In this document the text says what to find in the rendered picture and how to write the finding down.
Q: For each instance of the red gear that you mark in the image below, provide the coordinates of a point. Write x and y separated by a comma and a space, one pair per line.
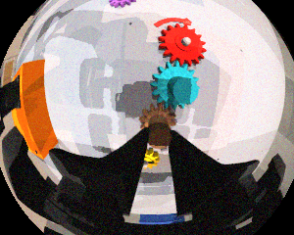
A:
172, 41

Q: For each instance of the cyan gear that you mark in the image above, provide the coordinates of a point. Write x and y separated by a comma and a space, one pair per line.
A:
176, 85

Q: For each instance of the brown gear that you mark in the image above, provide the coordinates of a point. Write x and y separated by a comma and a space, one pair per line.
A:
160, 123

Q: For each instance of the purple gear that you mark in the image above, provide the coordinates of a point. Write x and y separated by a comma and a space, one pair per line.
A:
117, 3

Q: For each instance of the yellow gear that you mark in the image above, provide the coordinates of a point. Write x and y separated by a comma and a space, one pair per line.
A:
152, 158

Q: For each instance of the red curved arrow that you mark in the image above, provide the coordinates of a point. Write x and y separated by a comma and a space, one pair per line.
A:
186, 21

